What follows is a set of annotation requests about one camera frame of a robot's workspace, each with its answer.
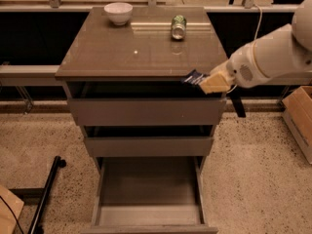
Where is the grey open bottom drawer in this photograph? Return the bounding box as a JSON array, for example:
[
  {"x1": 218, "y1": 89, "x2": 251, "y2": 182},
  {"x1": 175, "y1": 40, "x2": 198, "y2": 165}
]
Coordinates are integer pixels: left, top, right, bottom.
[{"x1": 81, "y1": 157, "x2": 218, "y2": 234}]

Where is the grey middle drawer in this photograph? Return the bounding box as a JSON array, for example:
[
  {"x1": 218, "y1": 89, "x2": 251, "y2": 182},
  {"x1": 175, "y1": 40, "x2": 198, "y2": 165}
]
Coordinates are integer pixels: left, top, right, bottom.
[{"x1": 84, "y1": 125, "x2": 214, "y2": 157}]

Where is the white ceramic bowl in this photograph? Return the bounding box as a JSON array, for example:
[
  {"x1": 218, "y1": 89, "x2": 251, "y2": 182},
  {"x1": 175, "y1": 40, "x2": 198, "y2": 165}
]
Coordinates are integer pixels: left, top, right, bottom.
[{"x1": 104, "y1": 2, "x2": 133, "y2": 25}]

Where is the grey top drawer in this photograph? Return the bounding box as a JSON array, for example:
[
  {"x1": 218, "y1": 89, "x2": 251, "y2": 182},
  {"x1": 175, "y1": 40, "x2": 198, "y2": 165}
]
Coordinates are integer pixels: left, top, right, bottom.
[{"x1": 65, "y1": 81, "x2": 226, "y2": 127}]

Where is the green soda can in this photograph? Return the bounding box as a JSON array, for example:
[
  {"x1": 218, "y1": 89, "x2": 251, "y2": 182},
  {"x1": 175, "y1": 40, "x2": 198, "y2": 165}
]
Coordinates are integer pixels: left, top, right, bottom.
[{"x1": 171, "y1": 15, "x2": 187, "y2": 40}]

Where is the cardboard piece at left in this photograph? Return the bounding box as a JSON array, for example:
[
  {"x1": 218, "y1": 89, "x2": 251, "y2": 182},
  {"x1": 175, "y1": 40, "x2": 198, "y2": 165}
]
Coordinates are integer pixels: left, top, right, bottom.
[{"x1": 0, "y1": 184, "x2": 24, "y2": 234}]

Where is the grey three-drawer cabinet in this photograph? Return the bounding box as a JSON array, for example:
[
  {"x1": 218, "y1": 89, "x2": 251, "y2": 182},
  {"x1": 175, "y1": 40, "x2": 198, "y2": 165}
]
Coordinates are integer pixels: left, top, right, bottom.
[{"x1": 55, "y1": 5, "x2": 238, "y2": 234}]

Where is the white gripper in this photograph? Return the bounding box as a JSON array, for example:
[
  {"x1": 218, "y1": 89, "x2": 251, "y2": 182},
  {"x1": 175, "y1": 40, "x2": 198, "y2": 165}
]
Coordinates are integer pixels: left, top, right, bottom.
[{"x1": 199, "y1": 43, "x2": 269, "y2": 94}]

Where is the cardboard box at right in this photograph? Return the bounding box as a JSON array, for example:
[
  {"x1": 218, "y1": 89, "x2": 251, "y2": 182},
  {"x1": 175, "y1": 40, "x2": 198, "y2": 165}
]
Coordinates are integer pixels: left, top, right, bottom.
[{"x1": 283, "y1": 86, "x2": 312, "y2": 164}]

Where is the black metal stand leg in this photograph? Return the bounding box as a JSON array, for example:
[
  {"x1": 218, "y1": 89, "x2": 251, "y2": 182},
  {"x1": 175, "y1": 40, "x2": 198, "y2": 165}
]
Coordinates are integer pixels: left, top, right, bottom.
[{"x1": 11, "y1": 156, "x2": 66, "y2": 234}]

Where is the blue rxbar blueberry packet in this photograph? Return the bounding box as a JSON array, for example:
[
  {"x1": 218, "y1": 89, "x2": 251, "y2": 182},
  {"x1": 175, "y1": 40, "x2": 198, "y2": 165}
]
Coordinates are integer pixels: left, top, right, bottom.
[{"x1": 181, "y1": 69, "x2": 208, "y2": 85}]

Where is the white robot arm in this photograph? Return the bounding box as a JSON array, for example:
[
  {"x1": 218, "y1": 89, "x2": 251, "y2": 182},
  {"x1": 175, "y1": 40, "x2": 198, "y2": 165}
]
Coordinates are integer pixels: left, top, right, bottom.
[{"x1": 199, "y1": 0, "x2": 312, "y2": 94}]

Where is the white power cable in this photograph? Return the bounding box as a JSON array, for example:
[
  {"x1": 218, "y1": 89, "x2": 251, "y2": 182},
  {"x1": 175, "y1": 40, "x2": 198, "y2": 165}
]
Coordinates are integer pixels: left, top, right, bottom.
[{"x1": 253, "y1": 4, "x2": 263, "y2": 41}]

